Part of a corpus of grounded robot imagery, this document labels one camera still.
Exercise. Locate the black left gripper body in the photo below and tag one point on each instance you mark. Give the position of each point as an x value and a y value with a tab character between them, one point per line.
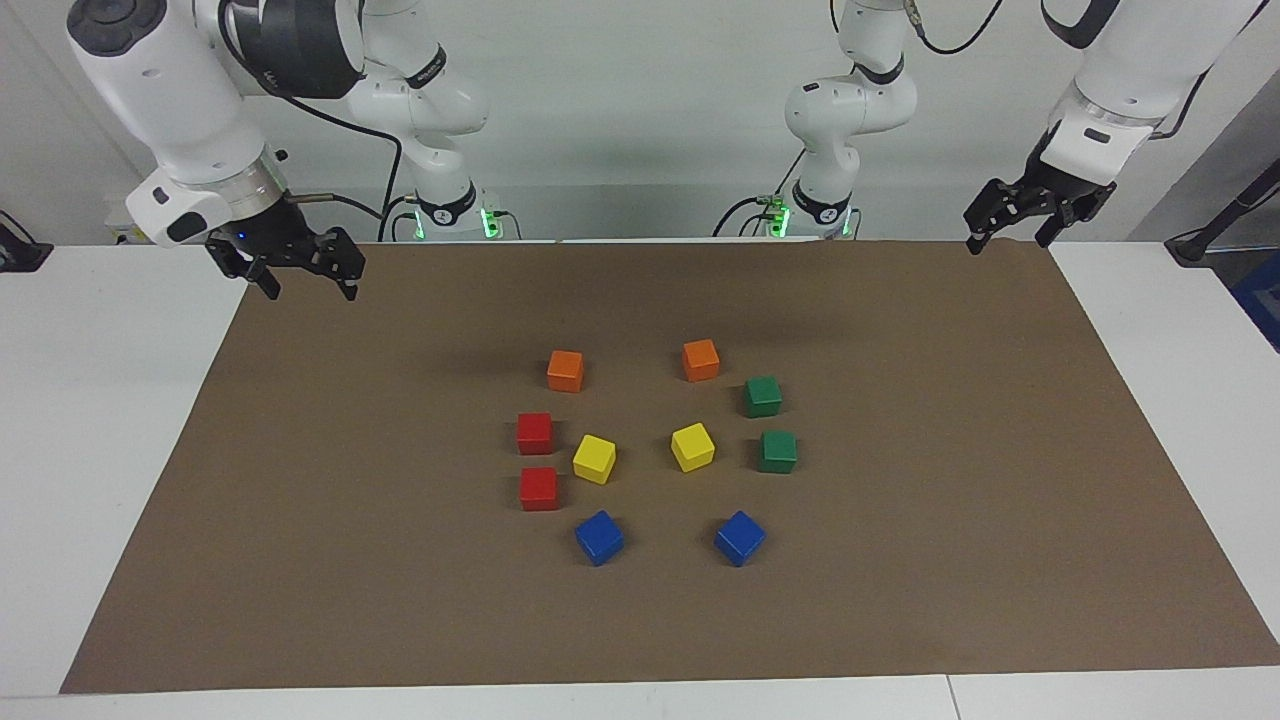
1055	190

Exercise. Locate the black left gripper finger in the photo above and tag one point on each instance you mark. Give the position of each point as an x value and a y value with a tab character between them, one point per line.
992	210
1060	225

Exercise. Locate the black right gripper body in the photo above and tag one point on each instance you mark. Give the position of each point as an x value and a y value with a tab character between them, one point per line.
275	235

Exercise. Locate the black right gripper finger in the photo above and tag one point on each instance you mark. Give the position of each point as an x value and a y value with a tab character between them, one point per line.
245	265
345	260

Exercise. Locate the red wooden cube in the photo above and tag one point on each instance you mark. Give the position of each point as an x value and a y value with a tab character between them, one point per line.
539	490
534	435

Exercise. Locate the green wooden cube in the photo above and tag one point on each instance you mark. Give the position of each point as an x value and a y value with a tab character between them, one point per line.
778	452
763	397

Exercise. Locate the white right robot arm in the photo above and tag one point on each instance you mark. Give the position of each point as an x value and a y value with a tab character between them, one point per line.
170	100

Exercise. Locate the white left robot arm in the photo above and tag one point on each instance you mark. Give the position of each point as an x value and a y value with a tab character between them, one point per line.
850	110

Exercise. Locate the white power box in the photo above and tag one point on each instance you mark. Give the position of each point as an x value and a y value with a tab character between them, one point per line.
118	232

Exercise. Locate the black stand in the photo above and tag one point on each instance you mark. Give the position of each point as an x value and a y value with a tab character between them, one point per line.
1195	245

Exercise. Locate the blue crate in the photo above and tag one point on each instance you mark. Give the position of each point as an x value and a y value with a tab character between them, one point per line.
1262	295

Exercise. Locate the orange wooden cube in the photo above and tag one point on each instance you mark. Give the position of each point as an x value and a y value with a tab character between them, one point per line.
565	372
700	361

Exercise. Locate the brown table mat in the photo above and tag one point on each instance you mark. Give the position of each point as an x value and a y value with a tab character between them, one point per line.
300	550

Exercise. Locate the yellow wooden cube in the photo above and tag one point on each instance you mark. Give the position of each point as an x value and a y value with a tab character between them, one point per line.
692	448
594	460

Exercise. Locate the blue wooden cube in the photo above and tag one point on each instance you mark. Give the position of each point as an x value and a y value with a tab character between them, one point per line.
599	538
740	539

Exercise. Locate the black clamp mount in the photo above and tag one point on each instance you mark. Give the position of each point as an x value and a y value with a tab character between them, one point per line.
15	250

